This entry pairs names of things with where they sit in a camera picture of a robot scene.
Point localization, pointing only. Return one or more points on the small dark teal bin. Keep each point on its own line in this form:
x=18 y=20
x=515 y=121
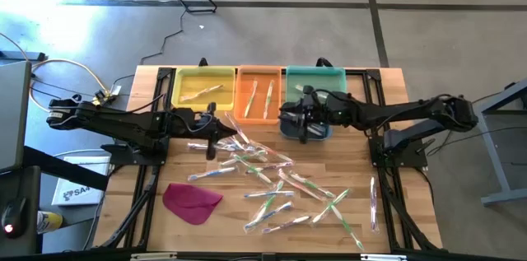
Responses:
x=288 y=133

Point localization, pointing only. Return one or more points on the black computer mouse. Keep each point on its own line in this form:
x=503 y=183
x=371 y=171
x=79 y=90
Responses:
x=12 y=217

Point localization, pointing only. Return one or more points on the blue toothbrush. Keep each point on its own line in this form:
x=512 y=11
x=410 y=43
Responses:
x=280 y=208
x=212 y=173
x=317 y=129
x=269 y=194

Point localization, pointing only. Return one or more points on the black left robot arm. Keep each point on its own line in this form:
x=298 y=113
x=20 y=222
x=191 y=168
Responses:
x=123 y=125

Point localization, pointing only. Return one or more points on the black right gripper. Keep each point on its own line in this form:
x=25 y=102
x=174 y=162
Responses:
x=321 y=108

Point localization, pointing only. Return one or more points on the white printed box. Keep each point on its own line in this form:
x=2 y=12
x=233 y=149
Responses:
x=80 y=183

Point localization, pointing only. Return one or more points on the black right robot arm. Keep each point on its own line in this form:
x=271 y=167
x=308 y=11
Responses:
x=391 y=113

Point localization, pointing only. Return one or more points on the yellow spray can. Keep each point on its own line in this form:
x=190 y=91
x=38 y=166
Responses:
x=49 y=222

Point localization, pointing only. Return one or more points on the black desk bar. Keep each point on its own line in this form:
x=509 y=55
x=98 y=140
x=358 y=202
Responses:
x=66 y=168

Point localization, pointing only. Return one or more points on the black table clamp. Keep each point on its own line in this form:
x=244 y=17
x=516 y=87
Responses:
x=324 y=62
x=203 y=62

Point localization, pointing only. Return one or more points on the orange toothbrush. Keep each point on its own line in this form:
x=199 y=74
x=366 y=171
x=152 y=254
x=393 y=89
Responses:
x=300 y=186
x=299 y=88
x=269 y=152

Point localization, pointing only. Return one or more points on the silver bracket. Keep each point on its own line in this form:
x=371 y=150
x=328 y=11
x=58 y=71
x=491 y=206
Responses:
x=153 y=257
x=383 y=257

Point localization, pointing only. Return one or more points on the dark desk top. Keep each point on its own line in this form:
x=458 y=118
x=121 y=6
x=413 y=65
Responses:
x=29 y=183

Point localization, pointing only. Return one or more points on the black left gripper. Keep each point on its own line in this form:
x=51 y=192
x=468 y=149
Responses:
x=211 y=152

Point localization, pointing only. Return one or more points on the light turquoise plastic bin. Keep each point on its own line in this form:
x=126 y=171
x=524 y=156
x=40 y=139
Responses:
x=329 y=80

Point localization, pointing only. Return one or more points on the magenta cloth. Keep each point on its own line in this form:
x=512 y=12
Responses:
x=189 y=203

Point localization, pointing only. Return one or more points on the yellow plastic bin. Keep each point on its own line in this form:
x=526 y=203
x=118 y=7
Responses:
x=193 y=77

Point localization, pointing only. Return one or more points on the orange plastic bin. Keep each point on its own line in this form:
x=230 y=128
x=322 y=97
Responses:
x=260 y=100

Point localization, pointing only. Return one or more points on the grey metal table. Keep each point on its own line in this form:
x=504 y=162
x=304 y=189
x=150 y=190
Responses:
x=493 y=154

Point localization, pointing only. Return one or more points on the yellow power strip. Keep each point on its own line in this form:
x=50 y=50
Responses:
x=105 y=97

